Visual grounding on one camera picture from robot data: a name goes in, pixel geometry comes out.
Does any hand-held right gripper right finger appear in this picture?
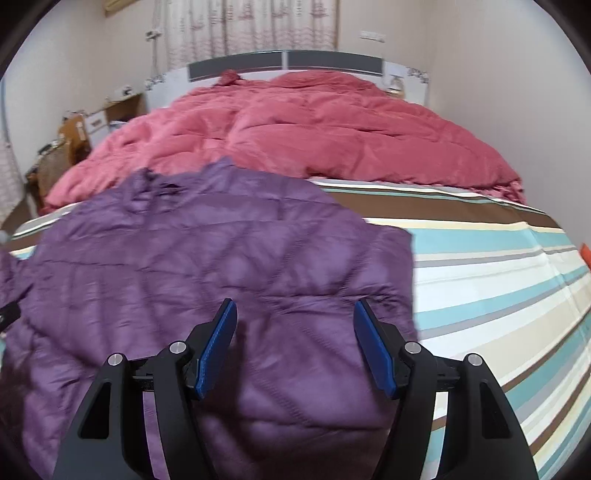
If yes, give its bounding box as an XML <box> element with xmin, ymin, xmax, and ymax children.
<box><xmin>353</xmin><ymin>298</ymin><xmax>539</xmax><ymax>480</ymax></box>

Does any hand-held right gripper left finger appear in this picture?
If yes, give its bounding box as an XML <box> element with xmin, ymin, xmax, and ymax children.
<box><xmin>53</xmin><ymin>298</ymin><xmax>238</xmax><ymax>480</ymax></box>

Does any purple down jacket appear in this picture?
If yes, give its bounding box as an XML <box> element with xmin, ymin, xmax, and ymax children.
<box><xmin>0</xmin><ymin>156</ymin><xmax>419</xmax><ymax>480</ymax></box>

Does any striped bed sheet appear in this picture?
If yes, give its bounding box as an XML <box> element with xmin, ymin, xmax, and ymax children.
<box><xmin>9</xmin><ymin>175</ymin><xmax>591</xmax><ymax>480</ymax></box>

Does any wooden chair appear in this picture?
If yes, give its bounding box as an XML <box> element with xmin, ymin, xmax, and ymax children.
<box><xmin>25</xmin><ymin>113</ymin><xmax>93</xmax><ymax>215</ymax></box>

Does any red quilted comforter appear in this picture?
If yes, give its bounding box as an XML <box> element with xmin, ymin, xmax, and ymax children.
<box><xmin>44</xmin><ymin>69</ymin><xmax>527</xmax><ymax>215</ymax></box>

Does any wooden nightstand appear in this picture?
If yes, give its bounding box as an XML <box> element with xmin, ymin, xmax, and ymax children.
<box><xmin>85</xmin><ymin>92</ymin><xmax>147</xmax><ymax>148</ymax></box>

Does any white and grey headboard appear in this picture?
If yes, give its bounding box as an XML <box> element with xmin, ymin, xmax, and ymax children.
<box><xmin>145</xmin><ymin>50</ymin><xmax>432</xmax><ymax>112</ymax></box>

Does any white patterned curtain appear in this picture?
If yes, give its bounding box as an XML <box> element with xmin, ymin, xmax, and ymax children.
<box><xmin>154</xmin><ymin>0</ymin><xmax>340</xmax><ymax>72</ymax></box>

